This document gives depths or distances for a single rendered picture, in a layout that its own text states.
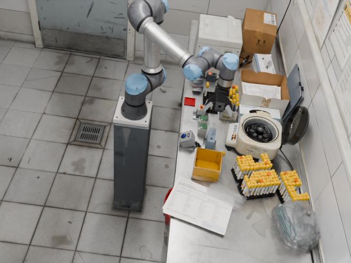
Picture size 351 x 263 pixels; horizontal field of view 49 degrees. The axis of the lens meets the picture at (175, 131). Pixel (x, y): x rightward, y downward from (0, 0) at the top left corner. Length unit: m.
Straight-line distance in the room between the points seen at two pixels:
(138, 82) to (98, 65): 2.00
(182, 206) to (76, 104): 1.99
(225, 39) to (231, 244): 1.22
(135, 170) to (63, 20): 2.04
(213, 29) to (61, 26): 2.00
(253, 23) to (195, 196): 1.47
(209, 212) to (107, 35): 2.56
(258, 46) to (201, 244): 1.60
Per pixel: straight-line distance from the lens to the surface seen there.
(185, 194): 1.88
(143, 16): 1.82
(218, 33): 2.44
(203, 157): 2.01
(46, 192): 2.99
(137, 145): 2.26
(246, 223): 1.88
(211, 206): 1.86
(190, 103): 2.34
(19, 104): 3.66
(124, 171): 2.48
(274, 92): 2.49
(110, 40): 4.01
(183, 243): 1.76
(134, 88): 2.02
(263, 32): 2.81
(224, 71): 1.79
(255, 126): 2.15
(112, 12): 3.84
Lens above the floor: 2.42
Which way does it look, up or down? 46 degrees down
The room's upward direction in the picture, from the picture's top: 9 degrees clockwise
